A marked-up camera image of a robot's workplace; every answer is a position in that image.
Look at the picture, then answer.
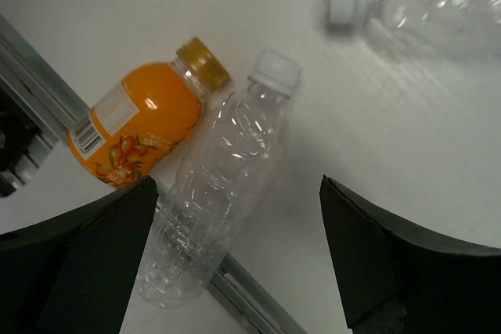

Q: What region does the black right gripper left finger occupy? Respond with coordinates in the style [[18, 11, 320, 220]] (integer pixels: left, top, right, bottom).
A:
[[1, 177, 158, 333]]

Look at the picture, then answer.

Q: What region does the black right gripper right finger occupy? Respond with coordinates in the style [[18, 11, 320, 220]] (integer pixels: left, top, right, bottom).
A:
[[319, 177, 500, 333]]

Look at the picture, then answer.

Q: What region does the orange juice bottle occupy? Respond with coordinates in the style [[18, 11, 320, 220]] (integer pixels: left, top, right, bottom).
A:
[[67, 38, 230, 189]]

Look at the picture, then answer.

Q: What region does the clear white-capped plastic bottle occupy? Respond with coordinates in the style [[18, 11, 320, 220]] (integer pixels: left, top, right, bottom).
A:
[[137, 49, 302, 309]]

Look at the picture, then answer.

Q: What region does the aluminium table edge rail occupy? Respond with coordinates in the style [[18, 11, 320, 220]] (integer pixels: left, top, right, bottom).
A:
[[0, 13, 310, 334]]

